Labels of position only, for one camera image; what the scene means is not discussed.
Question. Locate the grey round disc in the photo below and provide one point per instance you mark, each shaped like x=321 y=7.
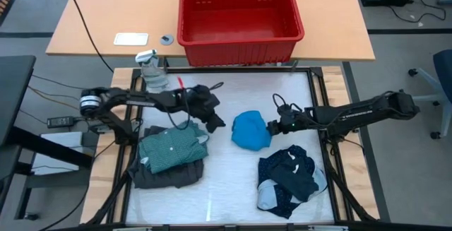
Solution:
x=166 y=39

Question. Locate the white box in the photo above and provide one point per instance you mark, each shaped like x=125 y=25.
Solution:
x=63 y=140

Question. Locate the teal patterned shirt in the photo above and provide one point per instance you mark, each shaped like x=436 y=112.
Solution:
x=169 y=149

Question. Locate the red tag on gripper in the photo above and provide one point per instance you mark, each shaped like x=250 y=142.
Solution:
x=181 y=82

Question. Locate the bright blue garment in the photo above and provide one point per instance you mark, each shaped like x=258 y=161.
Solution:
x=250 y=132

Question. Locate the black aluminium table frame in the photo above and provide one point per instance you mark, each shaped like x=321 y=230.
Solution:
x=315 y=71

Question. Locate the dark navy shorts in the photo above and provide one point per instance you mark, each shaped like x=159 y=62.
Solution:
x=295 y=179

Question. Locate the navy blue garment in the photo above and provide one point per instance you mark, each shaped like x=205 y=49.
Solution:
x=279 y=201

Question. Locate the red plastic laundry bin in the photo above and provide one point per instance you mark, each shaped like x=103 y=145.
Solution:
x=240 y=52

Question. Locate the clear spray bottle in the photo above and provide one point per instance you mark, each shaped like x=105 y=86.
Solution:
x=155 y=77

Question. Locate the black side table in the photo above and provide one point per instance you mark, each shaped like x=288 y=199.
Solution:
x=14 y=93

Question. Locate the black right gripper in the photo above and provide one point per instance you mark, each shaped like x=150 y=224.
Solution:
x=291 y=119

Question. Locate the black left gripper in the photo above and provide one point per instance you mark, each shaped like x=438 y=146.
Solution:
x=203 y=102

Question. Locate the black power adapter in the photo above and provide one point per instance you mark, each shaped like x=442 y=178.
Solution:
x=60 y=122

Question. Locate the white flat card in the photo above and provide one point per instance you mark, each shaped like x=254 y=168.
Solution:
x=130 y=39

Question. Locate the dark grey shorts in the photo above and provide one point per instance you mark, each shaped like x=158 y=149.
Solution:
x=166 y=178

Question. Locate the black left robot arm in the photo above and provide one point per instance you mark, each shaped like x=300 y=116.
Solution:
x=134 y=98

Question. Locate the light wooden desk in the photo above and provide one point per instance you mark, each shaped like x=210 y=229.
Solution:
x=141 y=5

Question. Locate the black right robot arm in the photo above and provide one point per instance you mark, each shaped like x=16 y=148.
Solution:
x=360 y=112

